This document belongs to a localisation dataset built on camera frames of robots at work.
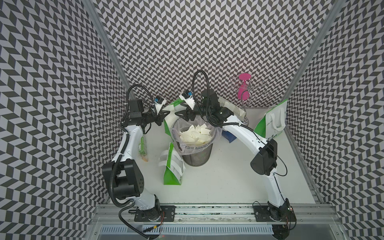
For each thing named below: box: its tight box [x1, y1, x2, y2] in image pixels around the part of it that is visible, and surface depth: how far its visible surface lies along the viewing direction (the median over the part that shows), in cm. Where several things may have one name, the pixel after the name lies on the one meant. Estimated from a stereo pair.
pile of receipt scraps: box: [179, 123, 212, 143], surface depth 86 cm
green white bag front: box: [158, 142, 186, 185], surface depth 72 cm
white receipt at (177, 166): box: [158, 150, 186, 184], surface depth 72 cm
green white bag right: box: [254, 99, 288, 140], surface depth 88 cm
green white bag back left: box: [162, 98, 187, 142], surface depth 82 cm
